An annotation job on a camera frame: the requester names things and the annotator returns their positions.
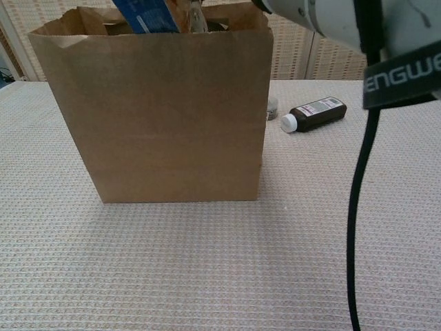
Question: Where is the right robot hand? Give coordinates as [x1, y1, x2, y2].
[187, 0, 209, 34]

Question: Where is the black velcro strap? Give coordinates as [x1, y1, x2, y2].
[362, 43, 441, 110]

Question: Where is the orange biscuit box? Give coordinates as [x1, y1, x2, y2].
[112, 0, 190, 34]

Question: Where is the white woven tablecloth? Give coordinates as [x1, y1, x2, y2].
[0, 78, 441, 331]

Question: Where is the brown paper bag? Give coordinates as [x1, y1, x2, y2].
[27, 0, 275, 203]

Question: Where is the dark brown medicine bottle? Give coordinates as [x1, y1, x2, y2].
[280, 96, 348, 134]

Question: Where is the woven folding screen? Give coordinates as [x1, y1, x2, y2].
[0, 0, 369, 83]

